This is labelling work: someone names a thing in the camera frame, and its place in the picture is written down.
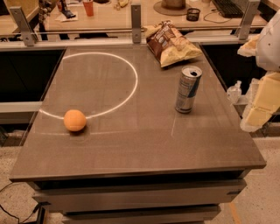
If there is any black desk cable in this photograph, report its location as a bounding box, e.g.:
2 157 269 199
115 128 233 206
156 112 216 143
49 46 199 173
203 10 235 25

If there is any black floor cable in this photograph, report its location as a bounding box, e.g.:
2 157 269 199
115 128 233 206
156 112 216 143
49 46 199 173
0 182 42 224

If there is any black keyboard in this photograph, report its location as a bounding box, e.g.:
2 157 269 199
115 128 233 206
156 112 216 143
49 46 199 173
212 0 243 18

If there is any black mesh pen cup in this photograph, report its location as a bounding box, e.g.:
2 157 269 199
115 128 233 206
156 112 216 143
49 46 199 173
186 8 200 22

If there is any right metal rail bracket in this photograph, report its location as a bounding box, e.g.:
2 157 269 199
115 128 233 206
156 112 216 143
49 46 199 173
235 0 261 40

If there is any upper cabinet drawer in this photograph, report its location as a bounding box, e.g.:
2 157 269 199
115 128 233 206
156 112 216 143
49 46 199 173
33 179 247 214

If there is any orange plastic cup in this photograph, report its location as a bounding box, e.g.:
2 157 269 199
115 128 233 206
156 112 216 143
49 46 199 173
83 0 94 17

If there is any cabinet drawer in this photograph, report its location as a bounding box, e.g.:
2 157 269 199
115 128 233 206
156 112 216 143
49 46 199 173
33 179 247 214
62 205 221 224

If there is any lower cabinet drawer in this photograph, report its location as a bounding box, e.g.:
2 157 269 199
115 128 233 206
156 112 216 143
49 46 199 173
62 205 221 224

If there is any metal rail bracket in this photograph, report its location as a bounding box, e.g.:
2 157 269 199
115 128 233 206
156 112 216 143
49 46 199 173
235 0 261 40
10 6 38 46
130 3 141 44

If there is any tan brimmed hat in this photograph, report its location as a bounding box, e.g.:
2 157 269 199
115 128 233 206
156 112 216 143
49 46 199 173
153 0 190 16

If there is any middle metal rail bracket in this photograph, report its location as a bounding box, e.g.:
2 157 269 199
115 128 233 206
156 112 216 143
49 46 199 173
130 3 141 44

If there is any left metal rail bracket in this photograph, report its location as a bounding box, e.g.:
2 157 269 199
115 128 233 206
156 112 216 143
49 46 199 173
10 6 38 46

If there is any silver blue redbull can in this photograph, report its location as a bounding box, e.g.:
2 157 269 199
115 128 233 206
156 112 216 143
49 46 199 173
175 66 202 114

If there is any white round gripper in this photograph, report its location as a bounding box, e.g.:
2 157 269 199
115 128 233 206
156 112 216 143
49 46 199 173
237 10 280 132

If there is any brown yellow chip bag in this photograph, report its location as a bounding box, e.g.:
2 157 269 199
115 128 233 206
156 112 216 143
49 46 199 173
143 20 202 67

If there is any orange fruit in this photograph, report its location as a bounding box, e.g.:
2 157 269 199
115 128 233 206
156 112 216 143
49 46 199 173
63 109 87 132

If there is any clear plastic bottle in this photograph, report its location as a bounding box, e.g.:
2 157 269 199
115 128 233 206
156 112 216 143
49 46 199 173
227 80 242 104

